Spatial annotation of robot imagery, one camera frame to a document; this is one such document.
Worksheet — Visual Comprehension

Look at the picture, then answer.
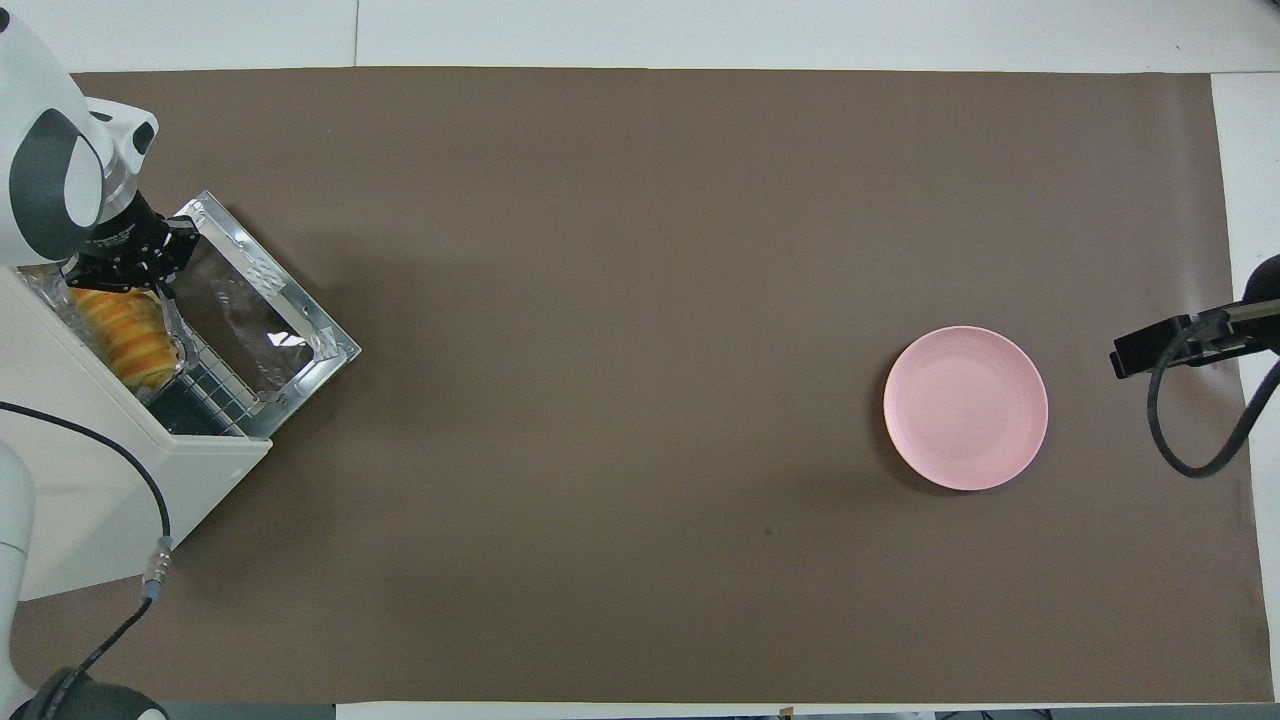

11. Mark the oven wire rack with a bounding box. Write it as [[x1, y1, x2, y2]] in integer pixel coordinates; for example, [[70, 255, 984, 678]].
[[140, 330, 251, 438]]

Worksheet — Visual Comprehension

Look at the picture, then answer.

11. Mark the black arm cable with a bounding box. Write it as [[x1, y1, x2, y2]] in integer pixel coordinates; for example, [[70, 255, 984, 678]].
[[1148, 315, 1280, 479], [0, 400, 173, 701]]

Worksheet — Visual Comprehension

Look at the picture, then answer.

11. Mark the sliced yellow bread loaf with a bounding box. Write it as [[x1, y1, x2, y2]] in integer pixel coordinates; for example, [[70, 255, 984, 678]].
[[65, 287, 181, 386]]

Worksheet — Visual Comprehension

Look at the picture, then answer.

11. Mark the cream toaster oven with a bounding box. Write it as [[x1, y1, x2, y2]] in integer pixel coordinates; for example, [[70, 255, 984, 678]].
[[0, 265, 273, 601]]

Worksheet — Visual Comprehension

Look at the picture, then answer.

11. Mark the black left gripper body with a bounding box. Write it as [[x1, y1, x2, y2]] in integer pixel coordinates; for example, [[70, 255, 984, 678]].
[[85, 195, 176, 291]]

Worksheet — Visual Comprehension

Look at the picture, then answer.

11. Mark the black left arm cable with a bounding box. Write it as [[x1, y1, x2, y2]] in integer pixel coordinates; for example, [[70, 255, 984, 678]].
[[0, 400, 173, 701]]

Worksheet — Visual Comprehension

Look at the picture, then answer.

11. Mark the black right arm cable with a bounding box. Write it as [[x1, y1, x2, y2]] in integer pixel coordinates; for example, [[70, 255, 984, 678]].
[[1148, 315, 1280, 479]]

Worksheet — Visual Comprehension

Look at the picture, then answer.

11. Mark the pink round plate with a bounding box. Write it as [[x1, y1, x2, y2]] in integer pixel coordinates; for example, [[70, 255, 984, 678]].
[[883, 326, 1050, 492]]

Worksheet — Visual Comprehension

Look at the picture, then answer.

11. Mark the glass oven door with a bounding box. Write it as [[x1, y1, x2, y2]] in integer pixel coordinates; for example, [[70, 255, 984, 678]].
[[150, 190, 363, 441]]

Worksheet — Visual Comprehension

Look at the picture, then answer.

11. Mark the aluminium foil tray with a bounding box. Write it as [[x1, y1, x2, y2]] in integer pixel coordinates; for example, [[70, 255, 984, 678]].
[[20, 262, 193, 393]]

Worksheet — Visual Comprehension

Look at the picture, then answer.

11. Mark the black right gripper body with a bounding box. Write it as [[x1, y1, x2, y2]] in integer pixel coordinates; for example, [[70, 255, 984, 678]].
[[1188, 255, 1280, 361]]

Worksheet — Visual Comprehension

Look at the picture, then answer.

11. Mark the brown table mat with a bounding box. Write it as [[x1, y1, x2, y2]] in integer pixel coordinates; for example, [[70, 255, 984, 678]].
[[10, 67, 1276, 706]]

